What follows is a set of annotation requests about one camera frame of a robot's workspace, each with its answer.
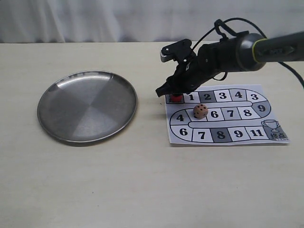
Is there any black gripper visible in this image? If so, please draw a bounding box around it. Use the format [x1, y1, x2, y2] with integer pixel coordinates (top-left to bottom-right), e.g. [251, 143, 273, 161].
[155, 39, 240, 97]

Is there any red cylinder game piece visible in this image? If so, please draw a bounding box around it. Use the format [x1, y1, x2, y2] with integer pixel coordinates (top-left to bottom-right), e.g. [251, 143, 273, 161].
[170, 94, 183, 103]

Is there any wooden die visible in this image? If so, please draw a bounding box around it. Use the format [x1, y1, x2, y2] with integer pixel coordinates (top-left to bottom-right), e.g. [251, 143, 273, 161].
[193, 104, 209, 119]

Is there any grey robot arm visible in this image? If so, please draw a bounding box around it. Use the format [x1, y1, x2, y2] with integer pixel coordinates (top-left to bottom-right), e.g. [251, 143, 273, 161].
[156, 31, 304, 97]

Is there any paper game board sheet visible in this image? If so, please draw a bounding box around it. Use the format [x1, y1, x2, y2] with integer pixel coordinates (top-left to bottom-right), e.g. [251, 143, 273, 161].
[165, 85, 289, 145]

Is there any round metal plate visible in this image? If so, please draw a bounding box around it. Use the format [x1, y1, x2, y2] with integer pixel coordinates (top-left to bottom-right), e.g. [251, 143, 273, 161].
[37, 70, 138, 145]

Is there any white backdrop curtain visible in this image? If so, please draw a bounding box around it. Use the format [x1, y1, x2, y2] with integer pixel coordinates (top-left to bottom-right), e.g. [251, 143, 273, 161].
[0, 0, 304, 43]

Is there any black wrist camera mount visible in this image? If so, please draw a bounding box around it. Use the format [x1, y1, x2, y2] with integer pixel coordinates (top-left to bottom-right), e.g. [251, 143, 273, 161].
[160, 38, 196, 64]

